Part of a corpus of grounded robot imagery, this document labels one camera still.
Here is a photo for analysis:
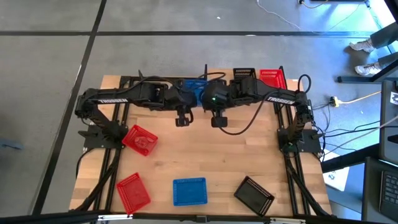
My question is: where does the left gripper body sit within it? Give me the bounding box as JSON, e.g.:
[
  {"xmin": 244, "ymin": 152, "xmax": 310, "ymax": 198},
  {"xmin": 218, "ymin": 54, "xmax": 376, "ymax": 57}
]
[{"xmin": 164, "ymin": 86, "xmax": 198, "ymax": 110}]

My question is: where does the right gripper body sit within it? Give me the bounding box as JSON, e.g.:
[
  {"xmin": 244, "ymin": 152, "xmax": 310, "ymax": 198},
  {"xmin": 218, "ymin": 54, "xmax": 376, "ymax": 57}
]
[{"xmin": 201, "ymin": 80, "xmax": 231, "ymax": 111}]

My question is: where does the blue plastic slotted basket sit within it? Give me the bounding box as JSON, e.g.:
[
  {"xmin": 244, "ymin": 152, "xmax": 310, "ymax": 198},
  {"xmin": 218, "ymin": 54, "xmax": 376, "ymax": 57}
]
[
  {"xmin": 172, "ymin": 177, "xmax": 208, "ymax": 207},
  {"xmin": 182, "ymin": 77, "xmax": 208, "ymax": 108}
]

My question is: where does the black plastic slotted basket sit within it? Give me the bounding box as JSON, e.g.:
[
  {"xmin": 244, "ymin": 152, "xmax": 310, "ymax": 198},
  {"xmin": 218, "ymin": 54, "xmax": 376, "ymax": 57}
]
[
  {"xmin": 233, "ymin": 175, "xmax": 275, "ymax": 218},
  {"xmin": 232, "ymin": 67, "xmax": 257, "ymax": 81}
]

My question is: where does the red plastic slotted basket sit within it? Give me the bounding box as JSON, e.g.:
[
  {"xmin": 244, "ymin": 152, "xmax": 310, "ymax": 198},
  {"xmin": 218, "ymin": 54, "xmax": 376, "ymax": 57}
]
[
  {"xmin": 116, "ymin": 172, "xmax": 152, "ymax": 216},
  {"xmin": 259, "ymin": 68, "xmax": 287, "ymax": 90},
  {"xmin": 121, "ymin": 124, "xmax": 159, "ymax": 157}
]

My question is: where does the black desk foot bar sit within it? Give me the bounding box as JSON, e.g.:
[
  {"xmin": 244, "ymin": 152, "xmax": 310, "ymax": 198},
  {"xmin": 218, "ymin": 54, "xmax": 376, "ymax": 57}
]
[{"xmin": 337, "ymin": 58, "xmax": 398, "ymax": 84}]

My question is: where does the black desk leg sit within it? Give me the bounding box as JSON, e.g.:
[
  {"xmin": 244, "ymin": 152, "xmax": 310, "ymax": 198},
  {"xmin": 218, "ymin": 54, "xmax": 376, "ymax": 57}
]
[{"xmin": 320, "ymin": 143, "xmax": 381, "ymax": 174}]

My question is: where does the white paper sheet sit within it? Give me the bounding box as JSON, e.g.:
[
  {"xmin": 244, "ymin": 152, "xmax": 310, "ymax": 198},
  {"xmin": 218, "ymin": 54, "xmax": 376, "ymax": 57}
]
[{"xmin": 322, "ymin": 149, "xmax": 351, "ymax": 192}]

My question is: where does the person's shoe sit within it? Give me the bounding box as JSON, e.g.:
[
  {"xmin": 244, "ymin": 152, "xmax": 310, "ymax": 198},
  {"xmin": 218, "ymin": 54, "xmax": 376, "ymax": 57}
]
[
  {"xmin": 354, "ymin": 62, "xmax": 382, "ymax": 77},
  {"xmin": 348, "ymin": 38, "xmax": 376, "ymax": 54}
]

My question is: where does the grey desk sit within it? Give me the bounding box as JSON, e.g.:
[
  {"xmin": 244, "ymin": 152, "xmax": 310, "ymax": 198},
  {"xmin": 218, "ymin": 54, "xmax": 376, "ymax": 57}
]
[{"xmin": 379, "ymin": 80, "xmax": 398, "ymax": 166}]

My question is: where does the person's leg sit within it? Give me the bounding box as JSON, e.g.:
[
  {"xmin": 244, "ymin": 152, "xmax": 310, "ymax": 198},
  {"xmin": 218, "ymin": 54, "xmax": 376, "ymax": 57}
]
[
  {"xmin": 377, "ymin": 51, "xmax": 398, "ymax": 68},
  {"xmin": 369, "ymin": 21, "xmax": 398, "ymax": 50}
]

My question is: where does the dark laptop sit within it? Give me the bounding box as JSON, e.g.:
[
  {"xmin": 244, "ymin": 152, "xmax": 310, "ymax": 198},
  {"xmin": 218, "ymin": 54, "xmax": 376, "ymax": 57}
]
[{"xmin": 362, "ymin": 157, "xmax": 398, "ymax": 223}]

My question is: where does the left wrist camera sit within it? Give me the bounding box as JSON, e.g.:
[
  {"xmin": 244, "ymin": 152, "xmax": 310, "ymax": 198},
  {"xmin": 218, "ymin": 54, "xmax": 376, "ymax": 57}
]
[{"xmin": 175, "ymin": 107, "xmax": 195, "ymax": 128}]

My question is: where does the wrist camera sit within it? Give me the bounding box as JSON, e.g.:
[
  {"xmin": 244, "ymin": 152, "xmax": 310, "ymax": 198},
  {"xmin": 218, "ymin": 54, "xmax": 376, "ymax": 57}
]
[
  {"xmin": 175, "ymin": 107, "xmax": 195, "ymax": 128},
  {"xmin": 210, "ymin": 108, "xmax": 229, "ymax": 129}
]

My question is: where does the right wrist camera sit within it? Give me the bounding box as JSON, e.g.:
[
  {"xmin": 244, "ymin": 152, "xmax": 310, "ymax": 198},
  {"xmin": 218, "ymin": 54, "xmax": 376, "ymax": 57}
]
[{"xmin": 210, "ymin": 108, "xmax": 229, "ymax": 129}]

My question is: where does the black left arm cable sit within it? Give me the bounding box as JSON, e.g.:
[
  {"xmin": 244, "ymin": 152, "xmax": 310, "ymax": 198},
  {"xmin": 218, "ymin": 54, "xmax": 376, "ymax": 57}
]
[{"xmin": 123, "ymin": 75, "xmax": 187, "ymax": 94}]

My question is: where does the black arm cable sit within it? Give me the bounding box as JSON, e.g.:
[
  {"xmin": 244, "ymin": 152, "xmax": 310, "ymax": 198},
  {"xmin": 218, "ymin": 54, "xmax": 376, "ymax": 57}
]
[
  {"xmin": 123, "ymin": 75, "xmax": 187, "ymax": 94},
  {"xmin": 216, "ymin": 90, "xmax": 279, "ymax": 136}
]

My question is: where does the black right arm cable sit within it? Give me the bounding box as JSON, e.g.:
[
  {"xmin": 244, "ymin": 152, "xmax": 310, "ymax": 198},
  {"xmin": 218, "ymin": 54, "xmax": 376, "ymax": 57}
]
[{"xmin": 216, "ymin": 90, "xmax": 279, "ymax": 136}]

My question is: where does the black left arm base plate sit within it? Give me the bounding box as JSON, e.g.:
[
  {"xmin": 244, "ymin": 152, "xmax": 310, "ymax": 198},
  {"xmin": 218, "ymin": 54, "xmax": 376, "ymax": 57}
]
[{"xmin": 81, "ymin": 124, "xmax": 126, "ymax": 150}]

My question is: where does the white floor cable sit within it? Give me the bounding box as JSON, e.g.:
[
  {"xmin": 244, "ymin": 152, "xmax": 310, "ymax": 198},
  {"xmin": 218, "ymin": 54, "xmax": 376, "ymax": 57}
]
[{"xmin": 256, "ymin": 0, "xmax": 302, "ymax": 31}]

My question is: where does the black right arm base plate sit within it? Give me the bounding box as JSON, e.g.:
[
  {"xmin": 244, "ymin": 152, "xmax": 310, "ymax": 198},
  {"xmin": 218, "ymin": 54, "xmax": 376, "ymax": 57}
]
[{"xmin": 277, "ymin": 128, "xmax": 322, "ymax": 154}]

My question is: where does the black floor cable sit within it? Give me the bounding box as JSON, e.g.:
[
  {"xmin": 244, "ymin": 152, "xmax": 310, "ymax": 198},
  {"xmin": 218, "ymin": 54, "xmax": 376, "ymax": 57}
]
[{"xmin": 310, "ymin": 119, "xmax": 382, "ymax": 139}]

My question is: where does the silver frame bracket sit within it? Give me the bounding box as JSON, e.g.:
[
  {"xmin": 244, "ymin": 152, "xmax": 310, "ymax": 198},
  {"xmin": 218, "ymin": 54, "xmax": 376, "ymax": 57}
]
[
  {"xmin": 97, "ymin": 213, "xmax": 134, "ymax": 222},
  {"xmin": 269, "ymin": 217, "xmax": 307, "ymax": 224}
]

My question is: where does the pale yellow floor cable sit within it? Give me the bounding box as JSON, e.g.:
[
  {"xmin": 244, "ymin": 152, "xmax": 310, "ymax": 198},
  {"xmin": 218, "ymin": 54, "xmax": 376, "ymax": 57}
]
[{"xmin": 338, "ymin": 90, "xmax": 382, "ymax": 105}]

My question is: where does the grey floor cable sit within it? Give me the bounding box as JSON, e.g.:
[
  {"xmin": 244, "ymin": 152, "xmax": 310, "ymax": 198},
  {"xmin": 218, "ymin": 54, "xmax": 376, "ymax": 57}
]
[{"xmin": 322, "ymin": 115, "xmax": 398, "ymax": 156}]

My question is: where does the black aluminium table frame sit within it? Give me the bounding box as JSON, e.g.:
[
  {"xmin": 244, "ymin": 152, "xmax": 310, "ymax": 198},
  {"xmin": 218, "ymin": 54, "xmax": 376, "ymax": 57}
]
[{"xmin": 0, "ymin": 73, "xmax": 398, "ymax": 224}]

